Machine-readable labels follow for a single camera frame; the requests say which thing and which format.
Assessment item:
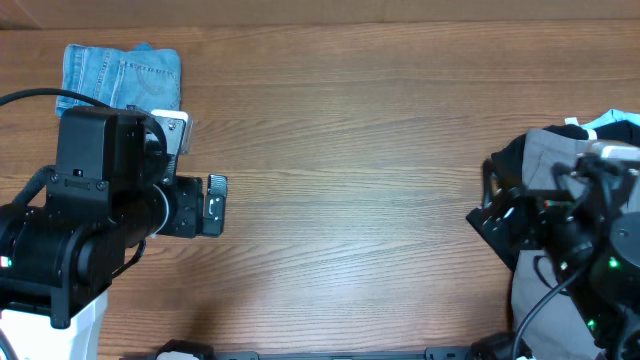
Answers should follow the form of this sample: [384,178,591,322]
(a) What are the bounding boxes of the grey trousers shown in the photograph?
[509,127,640,360]

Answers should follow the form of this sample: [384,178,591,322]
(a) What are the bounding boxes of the light blue garment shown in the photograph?
[564,109,640,131]

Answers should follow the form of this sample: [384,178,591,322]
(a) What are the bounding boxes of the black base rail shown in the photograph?
[123,338,513,360]

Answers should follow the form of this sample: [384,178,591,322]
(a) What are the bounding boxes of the light blue denim jeans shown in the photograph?
[61,43,182,112]

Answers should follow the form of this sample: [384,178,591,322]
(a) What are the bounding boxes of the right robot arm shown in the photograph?
[467,155,639,359]

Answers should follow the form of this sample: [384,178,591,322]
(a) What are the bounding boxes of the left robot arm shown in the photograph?
[1,106,228,359]

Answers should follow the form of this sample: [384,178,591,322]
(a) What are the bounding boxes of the black garment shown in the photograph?
[490,113,639,189]

